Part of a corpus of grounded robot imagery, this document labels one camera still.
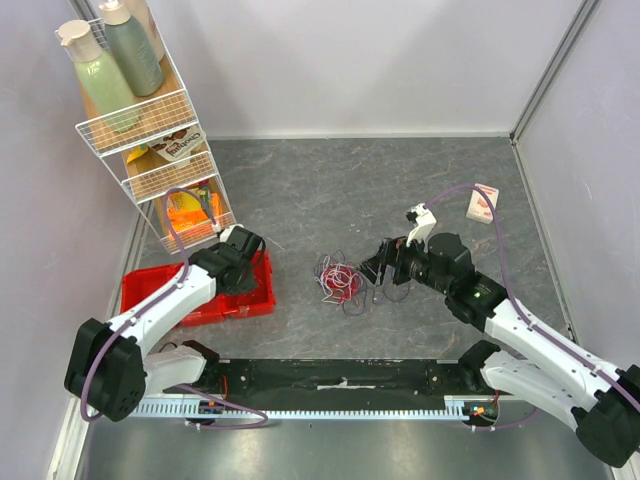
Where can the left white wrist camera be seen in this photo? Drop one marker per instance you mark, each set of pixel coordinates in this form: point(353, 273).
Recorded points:
point(224, 234)

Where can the light green bottle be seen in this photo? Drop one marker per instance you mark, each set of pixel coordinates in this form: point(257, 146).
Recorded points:
point(99, 75)

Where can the white wire shelf rack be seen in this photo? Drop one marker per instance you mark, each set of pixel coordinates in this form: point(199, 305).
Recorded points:
point(143, 175)

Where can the chocolate cookie box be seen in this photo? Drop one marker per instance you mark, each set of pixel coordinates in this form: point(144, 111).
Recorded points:
point(179, 144)

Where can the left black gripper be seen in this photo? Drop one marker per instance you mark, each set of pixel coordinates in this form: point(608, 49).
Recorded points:
point(247, 284)

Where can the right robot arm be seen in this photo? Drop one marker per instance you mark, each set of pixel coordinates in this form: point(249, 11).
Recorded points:
point(596, 399)

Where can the small white card box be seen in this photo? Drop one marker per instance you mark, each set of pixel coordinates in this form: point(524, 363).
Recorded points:
point(481, 205)

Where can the orange snack packs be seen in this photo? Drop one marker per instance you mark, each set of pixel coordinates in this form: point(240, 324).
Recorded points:
point(185, 211)

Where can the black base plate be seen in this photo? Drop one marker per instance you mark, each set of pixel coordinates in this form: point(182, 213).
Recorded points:
point(337, 383)

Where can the red bin middle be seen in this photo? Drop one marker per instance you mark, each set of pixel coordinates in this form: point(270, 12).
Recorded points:
point(212, 312)

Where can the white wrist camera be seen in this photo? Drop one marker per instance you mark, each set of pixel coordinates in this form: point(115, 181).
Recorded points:
point(224, 234)
point(423, 221)

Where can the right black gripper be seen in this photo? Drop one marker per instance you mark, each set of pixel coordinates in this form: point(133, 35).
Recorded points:
point(388, 261)

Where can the beige bottle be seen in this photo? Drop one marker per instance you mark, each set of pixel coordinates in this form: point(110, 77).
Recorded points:
point(141, 11)

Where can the red bin right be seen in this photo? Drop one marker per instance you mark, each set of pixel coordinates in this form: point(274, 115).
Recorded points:
point(259, 302)

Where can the dark green bottle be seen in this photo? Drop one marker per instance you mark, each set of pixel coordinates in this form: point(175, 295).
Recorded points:
point(131, 48)

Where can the red bin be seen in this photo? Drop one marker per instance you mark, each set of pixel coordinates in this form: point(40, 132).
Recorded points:
point(259, 302)
point(212, 312)

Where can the slotted cable duct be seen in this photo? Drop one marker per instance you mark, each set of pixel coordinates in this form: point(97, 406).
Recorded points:
point(192, 407)

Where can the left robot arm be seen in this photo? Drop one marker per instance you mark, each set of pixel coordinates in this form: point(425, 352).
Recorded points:
point(112, 366)

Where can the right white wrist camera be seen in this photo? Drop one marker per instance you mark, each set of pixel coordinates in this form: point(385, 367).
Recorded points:
point(423, 221)

